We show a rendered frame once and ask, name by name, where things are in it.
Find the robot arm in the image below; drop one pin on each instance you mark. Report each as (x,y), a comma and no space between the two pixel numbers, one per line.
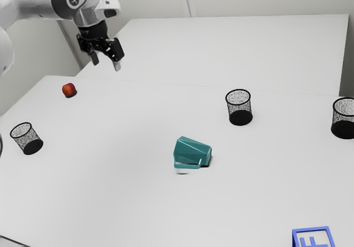
(41,1)

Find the teal faceted mug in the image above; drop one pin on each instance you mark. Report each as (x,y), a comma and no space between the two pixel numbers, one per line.
(191,155)

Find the red apple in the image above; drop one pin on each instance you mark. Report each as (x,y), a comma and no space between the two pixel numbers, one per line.
(68,89)

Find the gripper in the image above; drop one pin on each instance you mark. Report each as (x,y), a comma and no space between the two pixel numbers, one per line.
(97,41)

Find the black mesh pen holder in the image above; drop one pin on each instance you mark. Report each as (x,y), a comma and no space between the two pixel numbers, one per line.
(239,107)
(27,138)
(343,118)

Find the blue letter block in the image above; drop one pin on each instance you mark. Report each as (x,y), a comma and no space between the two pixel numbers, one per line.
(314,237)

